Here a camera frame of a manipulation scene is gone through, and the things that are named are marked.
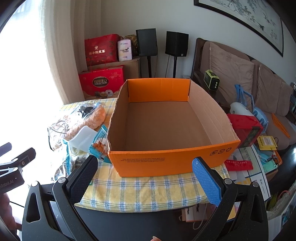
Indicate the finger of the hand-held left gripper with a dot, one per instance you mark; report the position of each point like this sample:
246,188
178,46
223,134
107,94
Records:
5,147
24,157

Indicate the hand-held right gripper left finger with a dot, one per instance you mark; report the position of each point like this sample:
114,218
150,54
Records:
85,179

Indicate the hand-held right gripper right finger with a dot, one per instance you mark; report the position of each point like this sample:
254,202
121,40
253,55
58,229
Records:
205,183

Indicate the blue-trimmed bag of dried goods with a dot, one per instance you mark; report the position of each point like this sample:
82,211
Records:
99,143

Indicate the clear plastic measuring cup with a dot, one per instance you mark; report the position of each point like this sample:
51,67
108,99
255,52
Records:
83,139

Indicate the beige plush mitt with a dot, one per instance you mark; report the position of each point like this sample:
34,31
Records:
97,115

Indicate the orange cardboard box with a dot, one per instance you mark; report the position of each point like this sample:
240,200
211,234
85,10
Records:
161,120

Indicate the person's right hand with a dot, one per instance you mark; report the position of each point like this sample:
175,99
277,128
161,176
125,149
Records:
156,239

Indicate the large white printed box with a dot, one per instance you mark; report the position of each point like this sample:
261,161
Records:
254,176

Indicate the yellow checkered cloth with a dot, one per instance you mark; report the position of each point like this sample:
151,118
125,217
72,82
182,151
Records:
143,192

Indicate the clear bag of dark items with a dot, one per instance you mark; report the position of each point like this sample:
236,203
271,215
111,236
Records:
84,110

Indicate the green box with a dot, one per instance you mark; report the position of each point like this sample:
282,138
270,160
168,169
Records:
272,162

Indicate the red tin box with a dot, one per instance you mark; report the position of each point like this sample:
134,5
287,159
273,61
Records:
242,122

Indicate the yellow booklet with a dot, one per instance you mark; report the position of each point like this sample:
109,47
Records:
267,142

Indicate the white handheld massager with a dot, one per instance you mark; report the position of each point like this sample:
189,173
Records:
238,107

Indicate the white shopping bag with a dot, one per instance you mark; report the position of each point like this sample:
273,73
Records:
282,213

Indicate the orange paper sheet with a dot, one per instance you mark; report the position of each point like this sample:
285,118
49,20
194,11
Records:
281,126

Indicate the red chocolate gift bag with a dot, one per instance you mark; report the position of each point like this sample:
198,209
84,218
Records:
101,81

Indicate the green portable radio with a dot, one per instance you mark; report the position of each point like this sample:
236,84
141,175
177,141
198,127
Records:
211,81

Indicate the white curtain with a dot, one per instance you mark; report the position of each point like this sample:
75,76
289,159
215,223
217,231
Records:
62,58

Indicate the brown sofa cushion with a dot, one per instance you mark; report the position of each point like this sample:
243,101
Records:
272,90
229,69

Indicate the brown cardboard box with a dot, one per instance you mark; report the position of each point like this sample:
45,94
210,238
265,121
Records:
131,69

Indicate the brown sofa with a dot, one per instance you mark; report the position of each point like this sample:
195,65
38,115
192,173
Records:
254,66

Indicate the red gift bag gold characters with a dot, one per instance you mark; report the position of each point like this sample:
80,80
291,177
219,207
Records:
101,51

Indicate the white tissue pack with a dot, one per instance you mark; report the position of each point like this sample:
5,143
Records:
124,51

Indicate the black speaker on stand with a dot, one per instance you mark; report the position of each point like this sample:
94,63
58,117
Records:
177,44
146,42

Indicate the framed ink painting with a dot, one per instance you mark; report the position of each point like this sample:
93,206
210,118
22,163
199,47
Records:
242,14

